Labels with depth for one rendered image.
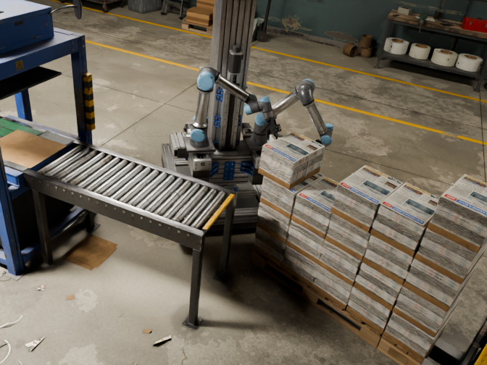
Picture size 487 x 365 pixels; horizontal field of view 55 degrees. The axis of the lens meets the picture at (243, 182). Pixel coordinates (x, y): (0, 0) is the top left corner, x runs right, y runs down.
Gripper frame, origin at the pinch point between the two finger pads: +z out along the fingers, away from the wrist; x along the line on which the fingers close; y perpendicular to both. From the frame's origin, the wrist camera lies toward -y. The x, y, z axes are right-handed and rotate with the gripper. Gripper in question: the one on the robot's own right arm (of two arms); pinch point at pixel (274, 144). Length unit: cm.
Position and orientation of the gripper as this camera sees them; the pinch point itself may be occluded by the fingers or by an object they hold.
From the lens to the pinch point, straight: 349.2
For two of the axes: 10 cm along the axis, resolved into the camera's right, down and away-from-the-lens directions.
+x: 6.6, -3.5, 6.6
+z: 2.8, 9.4, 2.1
